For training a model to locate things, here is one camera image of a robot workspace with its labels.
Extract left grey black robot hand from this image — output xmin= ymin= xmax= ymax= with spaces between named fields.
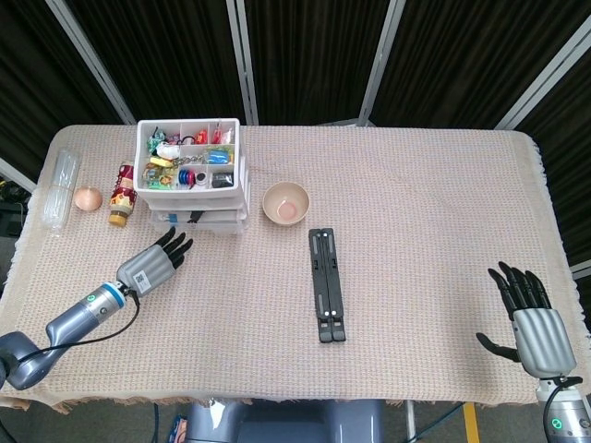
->
xmin=115 ymin=225 xmax=194 ymax=297

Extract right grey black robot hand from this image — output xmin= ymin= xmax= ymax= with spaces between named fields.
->
xmin=476 ymin=261 xmax=578 ymax=380

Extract clear plastic drawer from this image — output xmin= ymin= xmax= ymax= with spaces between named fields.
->
xmin=151 ymin=210 xmax=248 ymax=228
xmin=154 ymin=223 xmax=247 ymax=236

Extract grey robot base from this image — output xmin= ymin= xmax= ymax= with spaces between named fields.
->
xmin=184 ymin=399 xmax=387 ymax=443

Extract yellow capped sauce bottle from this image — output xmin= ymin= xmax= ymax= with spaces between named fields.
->
xmin=108 ymin=161 xmax=139 ymax=228

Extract green colourful candy packets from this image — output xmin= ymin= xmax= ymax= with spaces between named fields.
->
xmin=142 ymin=163 xmax=179 ymax=192

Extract beige onion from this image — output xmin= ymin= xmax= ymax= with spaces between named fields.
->
xmin=73 ymin=186 xmax=103 ymax=212

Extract clear empty plastic bottle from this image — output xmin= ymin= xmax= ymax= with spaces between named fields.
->
xmin=41 ymin=147 xmax=82 ymax=237

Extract beige bowl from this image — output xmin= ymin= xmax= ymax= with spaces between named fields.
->
xmin=261 ymin=180 xmax=310 ymax=227

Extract grey metal table leg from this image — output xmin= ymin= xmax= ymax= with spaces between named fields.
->
xmin=404 ymin=400 xmax=417 ymax=443

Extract black folding laptop stand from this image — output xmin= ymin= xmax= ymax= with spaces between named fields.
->
xmin=308 ymin=227 xmax=348 ymax=344

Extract beige woven tablecloth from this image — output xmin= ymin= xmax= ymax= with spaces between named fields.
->
xmin=0 ymin=123 xmax=581 ymax=410

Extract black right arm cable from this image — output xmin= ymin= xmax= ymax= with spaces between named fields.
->
xmin=541 ymin=376 xmax=582 ymax=443

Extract white plastic drawer organizer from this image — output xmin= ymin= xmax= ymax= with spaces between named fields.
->
xmin=133 ymin=118 xmax=253 ymax=236

